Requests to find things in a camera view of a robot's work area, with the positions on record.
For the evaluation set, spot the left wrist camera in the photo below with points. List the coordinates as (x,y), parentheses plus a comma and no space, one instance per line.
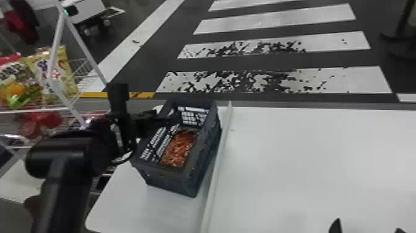
(117,96)

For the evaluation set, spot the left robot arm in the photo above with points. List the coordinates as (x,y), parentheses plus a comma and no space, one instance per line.
(65,169)

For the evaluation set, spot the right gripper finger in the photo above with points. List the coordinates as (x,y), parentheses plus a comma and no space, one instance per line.
(399,231)
(336,227)

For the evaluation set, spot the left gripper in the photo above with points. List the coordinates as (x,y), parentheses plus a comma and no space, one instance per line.
(147,121)

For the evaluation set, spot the red snack packet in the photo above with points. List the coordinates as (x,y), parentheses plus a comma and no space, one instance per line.
(178,149)
(39,123)

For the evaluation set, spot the green snack packet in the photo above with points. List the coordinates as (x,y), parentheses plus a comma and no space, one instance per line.
(18,94)

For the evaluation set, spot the yellow cereal bag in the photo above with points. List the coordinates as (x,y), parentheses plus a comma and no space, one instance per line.
(63,66)

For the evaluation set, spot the dark blue crate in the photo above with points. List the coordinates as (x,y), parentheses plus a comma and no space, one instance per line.
(182,182)

